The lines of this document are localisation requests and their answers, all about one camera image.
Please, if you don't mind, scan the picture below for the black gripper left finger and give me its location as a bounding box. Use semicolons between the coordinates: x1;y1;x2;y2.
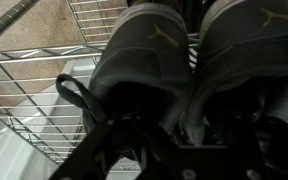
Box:
48;117;198;180

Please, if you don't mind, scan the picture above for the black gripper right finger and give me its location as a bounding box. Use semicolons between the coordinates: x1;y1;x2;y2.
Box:
197;114;288;180

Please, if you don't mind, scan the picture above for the grey Puma sneaker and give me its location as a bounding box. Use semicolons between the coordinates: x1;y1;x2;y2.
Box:
55;2;194;161
183;0;288;148

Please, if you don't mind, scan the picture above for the silver wire shoe rack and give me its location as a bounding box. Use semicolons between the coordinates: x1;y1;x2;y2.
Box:
0;0;205;173

